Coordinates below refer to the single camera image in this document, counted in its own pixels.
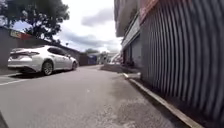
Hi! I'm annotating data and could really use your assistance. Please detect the distant buildings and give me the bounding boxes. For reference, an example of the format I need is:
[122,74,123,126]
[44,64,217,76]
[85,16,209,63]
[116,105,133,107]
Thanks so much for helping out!
[84,48,123,66]

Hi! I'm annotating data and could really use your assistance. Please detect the building with overhanging storey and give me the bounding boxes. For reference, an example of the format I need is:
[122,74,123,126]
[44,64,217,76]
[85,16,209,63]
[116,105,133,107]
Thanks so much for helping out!
[113,0,158,68]

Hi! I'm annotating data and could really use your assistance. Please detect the grey asphalt road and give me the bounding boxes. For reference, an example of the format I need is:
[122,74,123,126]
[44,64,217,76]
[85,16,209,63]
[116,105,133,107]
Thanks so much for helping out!
[0,64,188,128]

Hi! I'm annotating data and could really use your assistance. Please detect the concrete kerb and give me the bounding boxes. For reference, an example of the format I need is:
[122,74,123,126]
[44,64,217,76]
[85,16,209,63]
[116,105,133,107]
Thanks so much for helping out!
[122,72,204,128]

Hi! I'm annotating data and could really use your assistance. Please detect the corrugated metal fence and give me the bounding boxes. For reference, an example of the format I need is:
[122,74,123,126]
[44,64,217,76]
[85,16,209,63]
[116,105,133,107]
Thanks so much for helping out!
[139,0,224,123]

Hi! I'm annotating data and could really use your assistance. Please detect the white car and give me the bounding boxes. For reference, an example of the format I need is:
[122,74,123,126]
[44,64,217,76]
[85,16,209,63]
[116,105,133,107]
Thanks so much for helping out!
[7,44,80,77]

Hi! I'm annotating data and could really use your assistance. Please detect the large leafy tree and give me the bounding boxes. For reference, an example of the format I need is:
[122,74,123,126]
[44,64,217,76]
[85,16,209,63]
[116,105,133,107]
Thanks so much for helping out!
[0,0,71,43]

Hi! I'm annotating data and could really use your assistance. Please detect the grey wall with sign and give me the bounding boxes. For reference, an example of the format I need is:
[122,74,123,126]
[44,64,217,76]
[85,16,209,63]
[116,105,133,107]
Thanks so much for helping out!
[0,26,89,69]

